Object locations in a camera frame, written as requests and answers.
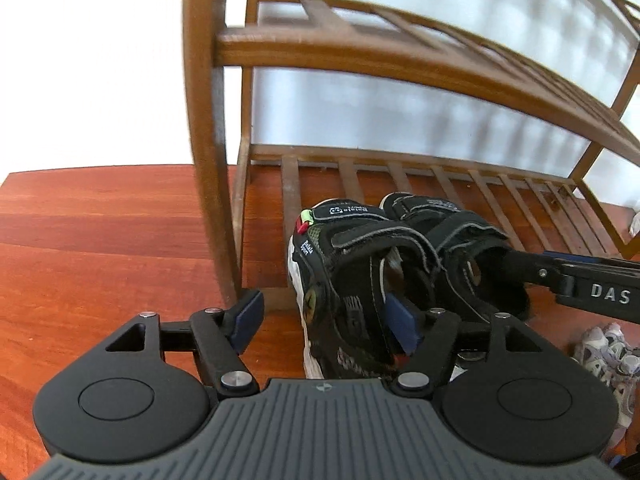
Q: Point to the wooden shoe rack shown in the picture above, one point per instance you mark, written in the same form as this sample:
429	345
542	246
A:
205	110

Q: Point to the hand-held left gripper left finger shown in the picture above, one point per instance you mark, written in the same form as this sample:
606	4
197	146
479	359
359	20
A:
249	320

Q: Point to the black sandal with green tag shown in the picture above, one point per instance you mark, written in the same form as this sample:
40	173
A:
350	260

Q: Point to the purple white mesh shoe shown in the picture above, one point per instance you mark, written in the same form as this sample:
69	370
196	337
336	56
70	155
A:
600	347

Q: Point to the small white object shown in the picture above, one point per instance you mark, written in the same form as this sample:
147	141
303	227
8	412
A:
635	224

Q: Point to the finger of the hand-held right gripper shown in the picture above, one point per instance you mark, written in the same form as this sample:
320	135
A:
535	270
585	256

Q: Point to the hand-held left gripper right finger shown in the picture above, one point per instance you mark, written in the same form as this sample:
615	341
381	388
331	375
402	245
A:
402	325

